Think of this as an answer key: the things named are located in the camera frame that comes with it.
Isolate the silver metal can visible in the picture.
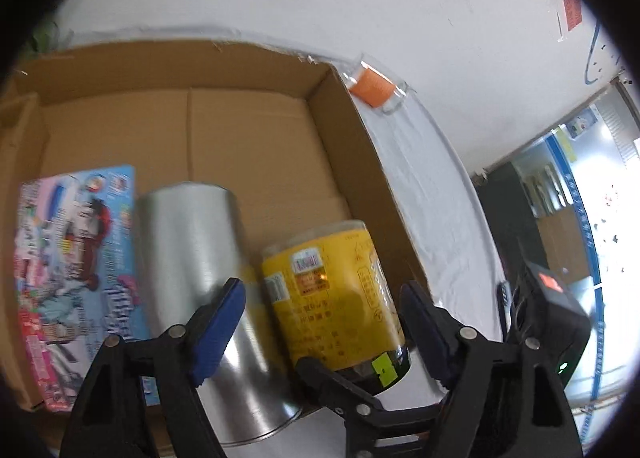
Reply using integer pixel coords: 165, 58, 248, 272
134, 181, 303, 448

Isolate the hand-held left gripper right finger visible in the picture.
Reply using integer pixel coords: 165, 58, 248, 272
296, 279, 586, 458

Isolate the blue wall cable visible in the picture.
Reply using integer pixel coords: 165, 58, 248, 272
582, 20, 602, 86

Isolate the red wall sticker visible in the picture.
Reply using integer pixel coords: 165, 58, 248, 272
562, 0, 585, 32

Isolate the glass cup with orange label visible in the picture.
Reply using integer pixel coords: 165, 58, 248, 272
342, 52, 416, 115

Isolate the colourful toy box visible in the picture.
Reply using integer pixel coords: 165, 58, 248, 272
15, 164, 153, 411

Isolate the yellow label jar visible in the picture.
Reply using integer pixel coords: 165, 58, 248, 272
261, 220, 412, 394

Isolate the dark cabinet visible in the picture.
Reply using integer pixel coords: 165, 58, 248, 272
475, 161, 540, 299

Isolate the green plant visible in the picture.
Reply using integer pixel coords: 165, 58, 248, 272
29, 20, 72, 58

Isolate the cardboard box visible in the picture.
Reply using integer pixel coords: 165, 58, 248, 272
0, 38, 436, 458

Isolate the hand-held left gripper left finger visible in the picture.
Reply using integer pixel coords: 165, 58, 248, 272
60, 277, 247, 458

